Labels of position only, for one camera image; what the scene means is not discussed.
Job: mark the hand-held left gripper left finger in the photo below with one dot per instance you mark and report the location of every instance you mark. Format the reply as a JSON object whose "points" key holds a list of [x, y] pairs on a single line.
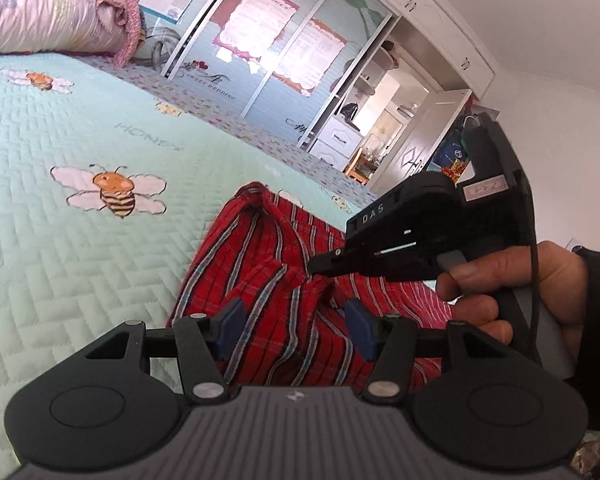
{"points": [[234, 325]]}

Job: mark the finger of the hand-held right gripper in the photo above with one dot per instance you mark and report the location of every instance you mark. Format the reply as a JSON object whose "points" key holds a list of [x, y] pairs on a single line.
{"points": [[340, 262]]}

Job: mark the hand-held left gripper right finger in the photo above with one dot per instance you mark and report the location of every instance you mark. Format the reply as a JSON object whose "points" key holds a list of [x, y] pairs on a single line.
{"points": [[358, 330]]}

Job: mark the red plaid shirt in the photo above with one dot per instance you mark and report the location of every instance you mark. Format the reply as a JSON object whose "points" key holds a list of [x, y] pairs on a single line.
{"points": [[280, 320]]}

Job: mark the person's right hand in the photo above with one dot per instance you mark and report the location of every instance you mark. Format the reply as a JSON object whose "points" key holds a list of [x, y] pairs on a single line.
{"points": [[562, 285]]}

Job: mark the hanging colourful bags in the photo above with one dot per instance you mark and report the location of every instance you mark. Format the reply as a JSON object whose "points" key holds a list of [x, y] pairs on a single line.
{"points": [[455, 157]]}

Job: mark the white room door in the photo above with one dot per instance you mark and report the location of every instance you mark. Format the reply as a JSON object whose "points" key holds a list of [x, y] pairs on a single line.
{"points": [[420, 145]]}

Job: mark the wooden chair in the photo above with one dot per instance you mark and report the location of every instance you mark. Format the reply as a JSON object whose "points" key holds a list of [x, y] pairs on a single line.
{"points": [[360, 167]]}

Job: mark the white drawer cabinet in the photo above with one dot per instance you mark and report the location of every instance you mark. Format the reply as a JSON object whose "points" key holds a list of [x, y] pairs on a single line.
{"points": [[335, 142]]}

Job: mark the black handbag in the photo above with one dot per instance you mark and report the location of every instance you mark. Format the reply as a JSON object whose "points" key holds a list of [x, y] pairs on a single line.
{"points": [[351, 111]]}

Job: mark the pink bordered poster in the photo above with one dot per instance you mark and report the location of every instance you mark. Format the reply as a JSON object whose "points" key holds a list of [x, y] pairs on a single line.
{"points": [[310, 55], [255, 22]]}

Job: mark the mint bee print bedspread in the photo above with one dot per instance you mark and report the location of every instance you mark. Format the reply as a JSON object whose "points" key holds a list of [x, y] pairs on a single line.
{"points": [[55, 260]]}

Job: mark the white sliding door wardrobe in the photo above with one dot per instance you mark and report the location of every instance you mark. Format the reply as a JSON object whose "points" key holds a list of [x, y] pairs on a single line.
{"points": [[250, 80]]}

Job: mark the pink knitted cloth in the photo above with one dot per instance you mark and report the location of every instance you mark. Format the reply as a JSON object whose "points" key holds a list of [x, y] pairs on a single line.
{"points": [[120, 5]]}

